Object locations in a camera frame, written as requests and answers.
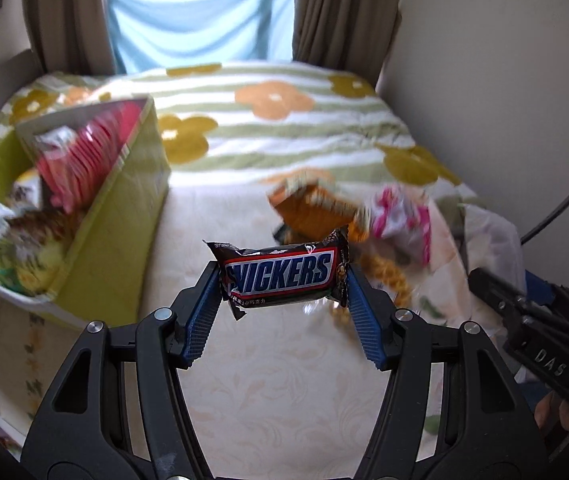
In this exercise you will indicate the white plastic bag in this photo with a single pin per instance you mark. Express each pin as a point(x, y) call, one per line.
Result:
point(489, 232)

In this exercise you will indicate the green fabric storage box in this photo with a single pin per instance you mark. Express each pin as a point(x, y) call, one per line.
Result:
point(114, 240)

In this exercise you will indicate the orange snack packet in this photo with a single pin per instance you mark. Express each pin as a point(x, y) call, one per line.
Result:
point(309, 210)

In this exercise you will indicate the person's right hand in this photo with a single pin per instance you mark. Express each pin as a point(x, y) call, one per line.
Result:
point(564, 417)

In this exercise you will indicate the pink white snack packet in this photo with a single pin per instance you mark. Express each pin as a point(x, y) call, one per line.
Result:
point(399, 220)

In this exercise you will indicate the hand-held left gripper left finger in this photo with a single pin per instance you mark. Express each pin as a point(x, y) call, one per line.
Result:
point(199, 315)

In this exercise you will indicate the brown curtain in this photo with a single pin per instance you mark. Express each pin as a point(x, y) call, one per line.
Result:
point(64, 15)
point(344, 15)

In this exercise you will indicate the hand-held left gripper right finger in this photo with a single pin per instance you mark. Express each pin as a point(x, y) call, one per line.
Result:
point(364, 320)

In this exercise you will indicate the floral striped blanket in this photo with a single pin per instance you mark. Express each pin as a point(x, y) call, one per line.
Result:
point(314, 135)

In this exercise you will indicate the brown chocolate bar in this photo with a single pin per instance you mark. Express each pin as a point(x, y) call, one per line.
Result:
point(279, 272)

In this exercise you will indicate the light blue cloth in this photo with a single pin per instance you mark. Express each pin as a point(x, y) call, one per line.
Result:
point(194, 15)

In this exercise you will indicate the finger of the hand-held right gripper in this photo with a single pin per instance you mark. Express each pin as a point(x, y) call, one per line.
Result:
point(539, 284)
point(494, 290)

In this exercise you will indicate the white yellow snack packet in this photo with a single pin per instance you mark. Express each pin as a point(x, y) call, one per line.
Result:
point(4, 220)

